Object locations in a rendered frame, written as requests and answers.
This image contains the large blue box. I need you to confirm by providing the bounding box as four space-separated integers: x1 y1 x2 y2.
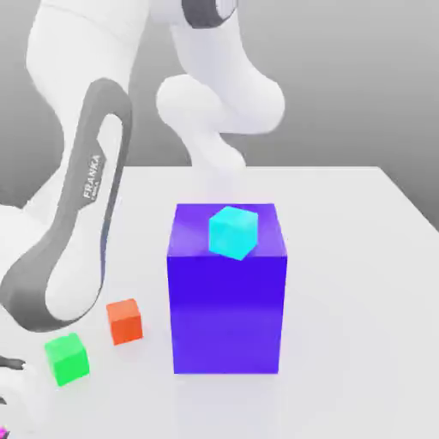
166 202 288 376

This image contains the small cyan cube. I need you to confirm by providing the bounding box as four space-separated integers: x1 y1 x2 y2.
207 205 259 262

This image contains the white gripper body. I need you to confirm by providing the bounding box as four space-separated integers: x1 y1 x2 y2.
0 404 33 439

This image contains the small green cube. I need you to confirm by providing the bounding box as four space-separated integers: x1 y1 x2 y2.
44 332 91 388

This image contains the small orange cube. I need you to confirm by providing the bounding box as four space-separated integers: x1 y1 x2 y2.
105 298 144 346

